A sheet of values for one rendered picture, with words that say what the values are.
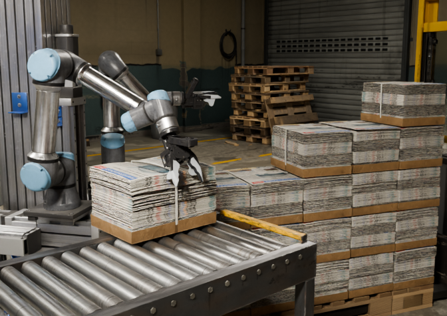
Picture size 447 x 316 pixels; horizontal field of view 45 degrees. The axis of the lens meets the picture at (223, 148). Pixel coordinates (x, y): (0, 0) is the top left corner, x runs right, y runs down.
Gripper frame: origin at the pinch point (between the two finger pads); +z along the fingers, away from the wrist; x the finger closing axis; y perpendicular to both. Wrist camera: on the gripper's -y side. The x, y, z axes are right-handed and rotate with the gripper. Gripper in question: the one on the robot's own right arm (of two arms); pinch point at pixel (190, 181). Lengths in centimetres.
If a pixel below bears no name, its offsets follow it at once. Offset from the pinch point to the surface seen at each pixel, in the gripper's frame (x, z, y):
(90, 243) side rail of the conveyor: 28.8, 8.3, 26.7
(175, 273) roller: 20.5, 28.1, -5.2
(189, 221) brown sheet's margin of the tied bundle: -5.2, 11.1, 14.8
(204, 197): -12.5, 4.2, 11.3
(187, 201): -4.8, 4.3, 11.4
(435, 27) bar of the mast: -214, -66, -8
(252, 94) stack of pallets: -529, -239, 447
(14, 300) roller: 65, 22, 4
